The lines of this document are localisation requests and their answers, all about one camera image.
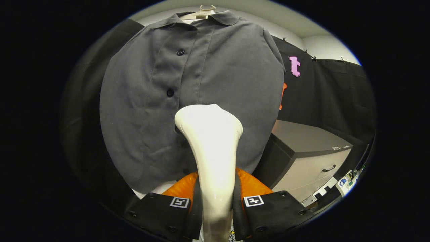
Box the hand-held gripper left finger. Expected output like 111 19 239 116
123 172 203 241

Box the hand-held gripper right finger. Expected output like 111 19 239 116
233 168 314 241

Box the white garment steamer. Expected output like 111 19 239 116
175 104 243 242

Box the grey button-up shirt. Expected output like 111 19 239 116
99 10 286 194

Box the white clothes hanger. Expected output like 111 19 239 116
181 5 217 20

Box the grey cabinet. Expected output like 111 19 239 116
252 120 354 207

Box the white device with green parts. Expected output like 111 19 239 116
336 166 366 198

